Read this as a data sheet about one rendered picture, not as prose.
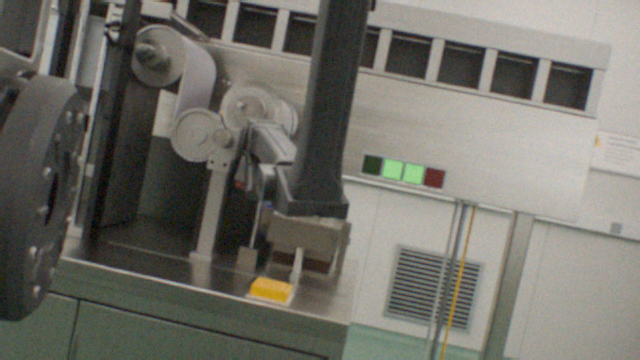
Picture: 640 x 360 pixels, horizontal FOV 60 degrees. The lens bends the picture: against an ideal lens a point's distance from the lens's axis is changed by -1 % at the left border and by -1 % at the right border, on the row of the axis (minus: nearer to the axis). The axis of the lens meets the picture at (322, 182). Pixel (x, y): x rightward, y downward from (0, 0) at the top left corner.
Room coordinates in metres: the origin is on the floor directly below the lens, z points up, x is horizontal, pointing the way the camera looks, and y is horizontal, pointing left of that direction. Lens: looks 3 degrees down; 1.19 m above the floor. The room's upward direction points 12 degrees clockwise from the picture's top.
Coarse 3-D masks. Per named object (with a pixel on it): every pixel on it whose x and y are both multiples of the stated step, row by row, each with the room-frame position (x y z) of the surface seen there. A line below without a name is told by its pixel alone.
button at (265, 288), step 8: (256, 280) 1.07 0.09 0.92; (264, 280) 1.08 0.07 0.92; (272, 280) 1.09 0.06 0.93; (256, 288) 1.03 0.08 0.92; (264, 288) 1.03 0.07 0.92; (272, 288) 1.04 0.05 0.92; (280, 288) 1.05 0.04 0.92; (288, 288) 1.06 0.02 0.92; (256, 296) 1.03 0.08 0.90; (264, 296) 1.03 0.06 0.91; (272, 296) 1.03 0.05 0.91; (280, 296) 1.03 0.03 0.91; (288, 296) 1.06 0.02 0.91
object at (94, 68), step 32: (64, 0) 1.21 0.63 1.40; (96, 0) 1.22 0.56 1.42; (128, 0) 1.20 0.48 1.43; (64, 32) 1.22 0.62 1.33; (96, 32) 1.24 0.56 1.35; (128, 32) 1.21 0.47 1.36; (64, 64) 1.24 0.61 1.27; (96, 64) 1.24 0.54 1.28; (128, 64) 1.24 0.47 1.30; (96, 96) 1.22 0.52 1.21; (96, 160) 1.20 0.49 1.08; (96, 192) 1.20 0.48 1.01; (96, 224) 1.23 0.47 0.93
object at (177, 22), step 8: (144, 0) 1.31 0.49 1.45; (152, 0) 1.31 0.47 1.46; (144, 8) 1.31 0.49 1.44; (152, 8) 1.31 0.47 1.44; (160, 8) 1.30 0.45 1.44; (168, 8) 1.30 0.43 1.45; (152, 16) 1.31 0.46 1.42; (160, 16) 1.30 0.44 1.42; (168, 16) 1.30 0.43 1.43; (176, 16) 1.37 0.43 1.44; (160, 24) 1.48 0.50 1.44; (168, 24) 1.45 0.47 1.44; (176, 24) 1.43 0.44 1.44; (184, 24) 1.42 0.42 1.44; (184, 32) 1.53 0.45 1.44; (192, 32) 1.50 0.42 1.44; (200, 32) 1.56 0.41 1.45; (208, 40) 1.64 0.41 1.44
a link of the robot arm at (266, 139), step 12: (252, 120) 1.09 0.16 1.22; (264, 120) 1.11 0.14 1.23; (252, 132) 1.05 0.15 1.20; (264, 132) 0.99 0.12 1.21; (276, 132) 0.99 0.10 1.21; (252, 144) 1.05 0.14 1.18; (264, 144) 0.94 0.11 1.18; (276, 144) 0.90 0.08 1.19; (288, 144) 0.90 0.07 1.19; (264, 156) 0.93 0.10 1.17; (276, 156) 0.83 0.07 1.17; (288, 156) 0.81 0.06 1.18; (264, 168) 0.76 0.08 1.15; (264, 180) 0.73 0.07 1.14; (264, 192) 0.73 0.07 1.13
